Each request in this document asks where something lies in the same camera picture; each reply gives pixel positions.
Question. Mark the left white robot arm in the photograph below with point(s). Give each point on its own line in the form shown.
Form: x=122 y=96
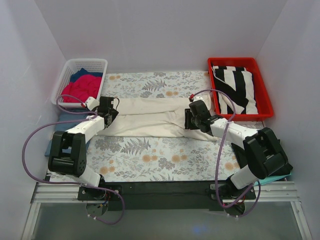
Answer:
x=68 y=153

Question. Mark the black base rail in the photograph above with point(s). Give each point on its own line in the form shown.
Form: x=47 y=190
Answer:
x=161 y=195

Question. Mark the red plastic bin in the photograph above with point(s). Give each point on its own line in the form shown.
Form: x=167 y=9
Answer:
x=263 y=102

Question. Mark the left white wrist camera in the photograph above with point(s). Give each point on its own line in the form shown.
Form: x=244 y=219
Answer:
x=91 y=103

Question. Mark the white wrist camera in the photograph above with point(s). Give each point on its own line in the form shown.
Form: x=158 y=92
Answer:
x=91 y=103
x=194 y=98

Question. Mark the white plastic laundry basket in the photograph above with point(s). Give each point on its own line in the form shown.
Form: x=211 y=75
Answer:
x=72 y=66

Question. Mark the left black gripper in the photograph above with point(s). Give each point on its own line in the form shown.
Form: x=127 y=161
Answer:
x=111 y=113

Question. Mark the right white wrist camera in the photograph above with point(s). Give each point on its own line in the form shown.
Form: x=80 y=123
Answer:
x=194 y=98

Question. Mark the cream white t-shirt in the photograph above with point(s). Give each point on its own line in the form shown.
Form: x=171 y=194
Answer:
x=153 y=117

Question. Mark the black white striped shirt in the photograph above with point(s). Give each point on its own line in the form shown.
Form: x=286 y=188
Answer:
x=235 y=87

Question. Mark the black folded t-shirt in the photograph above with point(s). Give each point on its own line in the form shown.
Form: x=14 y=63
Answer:
x=263 y=158

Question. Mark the aluminium frame rail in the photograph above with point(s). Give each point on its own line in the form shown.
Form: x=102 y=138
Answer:
x=277 y=191

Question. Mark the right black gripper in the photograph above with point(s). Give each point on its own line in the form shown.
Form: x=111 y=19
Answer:
x=187 y=119

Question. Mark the navy blue t-shirt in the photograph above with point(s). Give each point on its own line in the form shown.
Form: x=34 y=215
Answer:
x=74 y=77

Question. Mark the floral table mat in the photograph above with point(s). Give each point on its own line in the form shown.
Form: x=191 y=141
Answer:
x=144 y=159

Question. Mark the red crumpled t-shirt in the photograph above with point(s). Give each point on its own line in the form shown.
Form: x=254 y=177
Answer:
x=84 y=87

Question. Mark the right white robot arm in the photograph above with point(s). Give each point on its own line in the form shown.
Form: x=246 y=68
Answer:
x=237 y=134

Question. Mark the teal folded t-shirt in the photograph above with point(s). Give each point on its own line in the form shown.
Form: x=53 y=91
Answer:
x=271 y=179

